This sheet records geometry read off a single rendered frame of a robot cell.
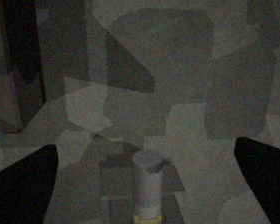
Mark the grey cylinder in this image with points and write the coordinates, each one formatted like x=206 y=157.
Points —
x=147 y=174

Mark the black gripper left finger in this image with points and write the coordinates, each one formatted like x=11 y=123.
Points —
x=26 y=187

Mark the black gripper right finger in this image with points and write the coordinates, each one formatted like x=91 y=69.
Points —
x=260 y=165

